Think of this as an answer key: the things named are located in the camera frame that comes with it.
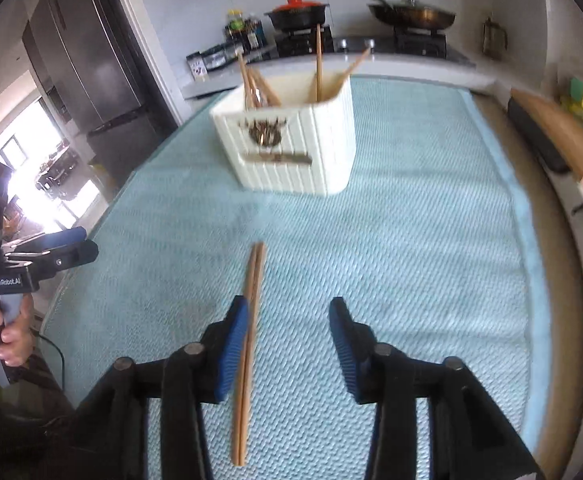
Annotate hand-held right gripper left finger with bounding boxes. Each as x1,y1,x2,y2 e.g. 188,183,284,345
66,295,250,480

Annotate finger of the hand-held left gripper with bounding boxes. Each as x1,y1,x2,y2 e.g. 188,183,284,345
6,239,100,282
6,226,88,257

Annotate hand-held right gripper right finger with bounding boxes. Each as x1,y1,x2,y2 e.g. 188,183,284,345
327,296,547,480

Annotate cream ribbed utensil holder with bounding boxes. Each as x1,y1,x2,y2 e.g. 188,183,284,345
209,73,357,196

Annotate person's left hand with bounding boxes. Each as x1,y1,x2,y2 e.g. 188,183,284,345
0,292,36,375

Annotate teal textured mat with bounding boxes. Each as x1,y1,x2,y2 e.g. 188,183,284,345
40,75,553,480

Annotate dark grey refrigerator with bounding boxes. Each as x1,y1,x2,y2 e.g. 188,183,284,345
20,0,178,182

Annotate black lidded spice jar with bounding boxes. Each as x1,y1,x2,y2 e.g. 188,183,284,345
186,52,211,82

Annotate row of spice jars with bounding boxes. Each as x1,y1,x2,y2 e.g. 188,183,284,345
201,43,246,69

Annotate yellow capped oil bottle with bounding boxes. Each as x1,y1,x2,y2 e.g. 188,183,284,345
224,8,246,42

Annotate dark sauce bottle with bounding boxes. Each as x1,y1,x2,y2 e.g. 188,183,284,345
244,15,266,52

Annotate black burner pan support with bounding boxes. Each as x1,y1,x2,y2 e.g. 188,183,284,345
393,25,448,57
274,25,335,59

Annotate wooden cutting board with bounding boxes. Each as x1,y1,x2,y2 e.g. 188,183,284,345
510,87,583,197

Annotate black glass gas cooktop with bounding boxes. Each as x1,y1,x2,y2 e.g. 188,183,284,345
270,34,477,69

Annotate black clay pot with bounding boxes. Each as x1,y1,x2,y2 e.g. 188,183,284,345
264,4,333,31

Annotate orange pot lid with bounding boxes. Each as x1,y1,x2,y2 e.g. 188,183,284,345
276,0,323,12

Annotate metal wok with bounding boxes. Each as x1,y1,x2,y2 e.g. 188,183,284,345
348,0,457,31

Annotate glass wok lid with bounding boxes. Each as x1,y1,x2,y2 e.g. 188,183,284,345
393,0,455,15

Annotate black cable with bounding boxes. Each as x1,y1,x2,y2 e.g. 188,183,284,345
36,332,68,397

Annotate glass jar with metal frame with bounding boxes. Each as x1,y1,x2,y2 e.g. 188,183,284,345
482,17,508,59

